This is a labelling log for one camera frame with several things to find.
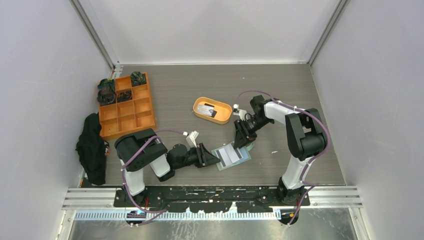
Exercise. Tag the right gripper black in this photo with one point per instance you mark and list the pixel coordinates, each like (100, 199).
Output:
(243, 134)

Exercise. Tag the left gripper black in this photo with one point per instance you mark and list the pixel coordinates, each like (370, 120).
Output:
(208, 159)

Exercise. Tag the green card holder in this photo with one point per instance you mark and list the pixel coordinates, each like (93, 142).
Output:
(245, 151)

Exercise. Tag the white magnetic stripe card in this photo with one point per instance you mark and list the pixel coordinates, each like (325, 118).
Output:
(228, 155)

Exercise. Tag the orange oval tray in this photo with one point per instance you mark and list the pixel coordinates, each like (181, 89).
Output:
(224, 111)

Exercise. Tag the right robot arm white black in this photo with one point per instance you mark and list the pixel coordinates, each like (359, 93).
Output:
(307, 139)

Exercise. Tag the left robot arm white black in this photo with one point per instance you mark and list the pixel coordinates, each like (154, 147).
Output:
(146, 149)

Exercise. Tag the orange compartment organizer box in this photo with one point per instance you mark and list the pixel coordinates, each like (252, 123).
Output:
(121, 118)

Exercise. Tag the dark item middle compartment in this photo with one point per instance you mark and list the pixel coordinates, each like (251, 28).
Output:
(124, 96)

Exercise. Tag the dark rolled item top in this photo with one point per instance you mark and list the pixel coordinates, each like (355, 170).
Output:
(138, 78)

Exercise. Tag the dark rolled item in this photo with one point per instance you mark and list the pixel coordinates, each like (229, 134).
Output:
(106, 83)
(106, 97)
(138, 78)

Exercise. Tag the black cloth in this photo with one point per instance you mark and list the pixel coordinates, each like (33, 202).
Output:
(91, 150)

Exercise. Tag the dark rolled item left lower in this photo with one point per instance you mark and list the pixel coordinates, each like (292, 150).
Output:
(106, 97)

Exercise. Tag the dark rolled item left upper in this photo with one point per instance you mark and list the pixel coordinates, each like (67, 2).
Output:
(106, 83)

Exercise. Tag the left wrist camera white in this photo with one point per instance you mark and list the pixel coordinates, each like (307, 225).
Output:
(191, 138)

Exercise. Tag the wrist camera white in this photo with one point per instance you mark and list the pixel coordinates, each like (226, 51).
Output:
(236, 111)
(191, 138)

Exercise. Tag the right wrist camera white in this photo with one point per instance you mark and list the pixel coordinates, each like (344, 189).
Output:
(236, 111)

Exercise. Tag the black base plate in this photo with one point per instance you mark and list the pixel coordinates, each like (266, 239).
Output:
(212, 199)

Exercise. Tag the aluminium frame rail left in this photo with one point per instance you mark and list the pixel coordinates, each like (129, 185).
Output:
(92, 24)

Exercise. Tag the aluminium frame rail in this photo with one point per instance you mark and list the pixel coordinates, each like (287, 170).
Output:
(92, 24)
(334, 18)

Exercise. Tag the white slotted cable duct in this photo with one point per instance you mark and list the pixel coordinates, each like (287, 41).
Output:
(138, 215)

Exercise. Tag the aluminium frame rail right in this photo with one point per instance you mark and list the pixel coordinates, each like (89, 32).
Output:
(334, 18)

